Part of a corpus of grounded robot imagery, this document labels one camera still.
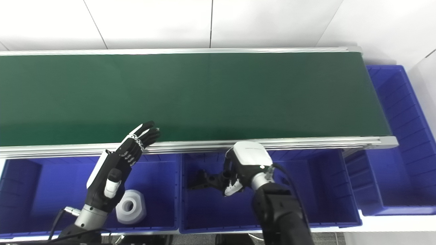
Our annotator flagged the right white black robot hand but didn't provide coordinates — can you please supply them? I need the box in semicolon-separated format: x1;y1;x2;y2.
223;141;274;197

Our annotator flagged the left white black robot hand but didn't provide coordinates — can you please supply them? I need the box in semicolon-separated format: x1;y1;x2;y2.
86;121;160;213

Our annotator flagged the white hexagonal part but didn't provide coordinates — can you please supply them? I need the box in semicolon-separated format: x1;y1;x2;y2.
115;190;147;225

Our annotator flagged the blue plastic bin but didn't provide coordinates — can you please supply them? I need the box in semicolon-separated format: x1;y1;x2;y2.
344;65;436;217
179;150;362;234
0;154;182;239

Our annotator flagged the green conveyor belt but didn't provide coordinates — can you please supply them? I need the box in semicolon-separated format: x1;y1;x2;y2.
0;47;399;159
0;52;392;147

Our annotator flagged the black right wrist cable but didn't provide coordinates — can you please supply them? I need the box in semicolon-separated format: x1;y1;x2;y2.
272;163;309;218

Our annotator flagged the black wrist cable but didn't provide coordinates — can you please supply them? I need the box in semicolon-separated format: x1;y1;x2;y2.
47;208;82;241
272;163;309;218

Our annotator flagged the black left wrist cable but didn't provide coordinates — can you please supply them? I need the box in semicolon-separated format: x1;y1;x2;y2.
47;208;82;241

